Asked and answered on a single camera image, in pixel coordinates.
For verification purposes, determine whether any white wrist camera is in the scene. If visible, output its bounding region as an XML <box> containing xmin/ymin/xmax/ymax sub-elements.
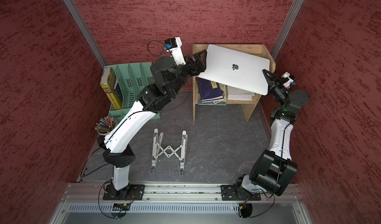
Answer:
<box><xmin>164</xmin><ymin>37</ymin><xmax>186</xmax><ymax>65</ymax></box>
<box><xmin>282</xmin><ymin>72</ymin><xmax>296</xmax><ymax>89</ymax></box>

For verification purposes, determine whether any book stack under blue book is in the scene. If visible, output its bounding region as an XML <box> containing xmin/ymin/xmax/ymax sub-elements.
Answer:
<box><xmin>197</xmin><ymin>101</ymin><xmax>227</xmax><ymax>106</ymax></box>

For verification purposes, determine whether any right metal corner post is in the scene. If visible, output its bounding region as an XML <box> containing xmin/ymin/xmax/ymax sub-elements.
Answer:
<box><xmin>271</xmin><ymin>0</ymin><xmax>304</xmax><ymax>59</ymax></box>

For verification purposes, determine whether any left metal corner post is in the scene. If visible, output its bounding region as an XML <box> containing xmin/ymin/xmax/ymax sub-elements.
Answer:
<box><xmin>63</xmin><ymin>0</ymin><xmax>107</xmax><ymax>68</ymax></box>

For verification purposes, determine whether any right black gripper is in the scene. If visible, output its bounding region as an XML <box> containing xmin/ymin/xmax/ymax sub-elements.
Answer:
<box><xmin>260</xmin><ymin>68</ymin><xmax>290</xmax><ymax>106</ymax></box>

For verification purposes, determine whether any metal corner post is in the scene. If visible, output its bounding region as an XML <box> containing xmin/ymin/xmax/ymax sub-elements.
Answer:
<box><xmin>271</xmin><ymin>0</ymin><xmax>304</xmax><ymax>59</ymax></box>
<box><xmin>63</xmin><ymin>0</ymin><xmax>107</xmax><ymax>68</ymax></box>

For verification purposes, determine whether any wooden shelf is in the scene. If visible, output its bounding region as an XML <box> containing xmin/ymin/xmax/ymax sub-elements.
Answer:
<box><xmin>192</xmin><ymin>44</ymin><xmax>276</xmax><ymax>121</ymax></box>

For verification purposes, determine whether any green plastic file organizer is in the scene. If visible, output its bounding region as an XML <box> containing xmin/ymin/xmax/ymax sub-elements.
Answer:
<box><xmin>105</xmin><ymin>62</ymin><xmax>154</xmax><ymax>123</ymax></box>

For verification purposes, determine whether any aluminium mounting rail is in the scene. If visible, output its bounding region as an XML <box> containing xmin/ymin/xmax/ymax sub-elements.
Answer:
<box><xmin>50</xmin><ymin>181</ymin><xmax>312</xmax><ymax>224</ymax></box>

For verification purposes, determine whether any dark blue book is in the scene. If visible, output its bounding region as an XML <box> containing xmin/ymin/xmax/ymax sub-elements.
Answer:
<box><xmin>197</xmin><ymin>78</ymin><xmax>223</xmax><ymax>102</ymax></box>

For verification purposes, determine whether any silver folding laptop stand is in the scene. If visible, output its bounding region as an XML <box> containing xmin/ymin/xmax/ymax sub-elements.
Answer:
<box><xmin>149</xmin><ymin>128</ymin><xmax>188</xmax><ymax>177</ymax></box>

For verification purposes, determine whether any silver laptop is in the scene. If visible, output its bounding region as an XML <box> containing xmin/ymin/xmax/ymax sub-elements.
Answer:
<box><xmin>198</xmin><ymin>44</ymin><xmax>270</xmax><ymax>96</ymax></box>

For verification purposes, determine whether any coloured pencils bundle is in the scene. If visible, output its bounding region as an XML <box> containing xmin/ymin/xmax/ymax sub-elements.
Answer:
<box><xmin>94</xmin><ymin>116</ymin><xmax>117</xmax><ymax>130</ymax></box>

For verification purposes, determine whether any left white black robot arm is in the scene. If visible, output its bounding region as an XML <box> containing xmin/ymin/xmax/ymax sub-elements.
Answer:
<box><xmin>103</xmin><ymin>50</ymin><xmax>207</xmax><ymax>193</ymax></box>

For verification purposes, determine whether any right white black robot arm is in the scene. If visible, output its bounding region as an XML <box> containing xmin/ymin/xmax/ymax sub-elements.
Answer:
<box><xmin>235</xmin><ymin>69</ymin><xmax>310</xmax><ymax>198</ymax></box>

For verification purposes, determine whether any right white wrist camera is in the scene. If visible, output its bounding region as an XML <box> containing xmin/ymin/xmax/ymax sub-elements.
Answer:
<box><xmin>282</xmin><ymin>72</ymin><xmax>296</xmax><ymax>89</ymax></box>

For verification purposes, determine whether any white book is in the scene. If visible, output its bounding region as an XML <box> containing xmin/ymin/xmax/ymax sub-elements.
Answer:
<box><xmin>227</xmin><ymin>86</ymin><xmax>255</xmax><ymax>101</ymax></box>

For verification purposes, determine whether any green pencil cup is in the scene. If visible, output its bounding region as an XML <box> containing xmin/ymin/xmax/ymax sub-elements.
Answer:
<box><xmin>95</xmin><ymin>127</ymin><xmax>112</xmax><ymax>136</ymax></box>

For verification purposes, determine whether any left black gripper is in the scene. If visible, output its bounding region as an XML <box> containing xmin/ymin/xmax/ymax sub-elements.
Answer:
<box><xmin>167</xmin><ymin>49</ymin><xmax>207</xmax><ymax>96</ymax></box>

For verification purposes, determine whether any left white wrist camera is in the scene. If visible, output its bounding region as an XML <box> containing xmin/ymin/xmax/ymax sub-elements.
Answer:
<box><xmin>164</xmin><ymin>37</ymin><xmax>186</xmax><ymax>65</ymax></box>

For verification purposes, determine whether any yellow book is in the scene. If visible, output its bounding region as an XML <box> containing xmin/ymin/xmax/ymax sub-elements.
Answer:
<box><xmin>100</xmin><ymin>68</ymin><xmax>123</xmax><ymax>110</ymax></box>

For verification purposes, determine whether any dark book in organizer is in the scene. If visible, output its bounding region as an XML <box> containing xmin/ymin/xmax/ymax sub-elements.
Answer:
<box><xmin>114</xmin><ymin>83</ymin><xmax>123</xmax><ymax>109</ymax></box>

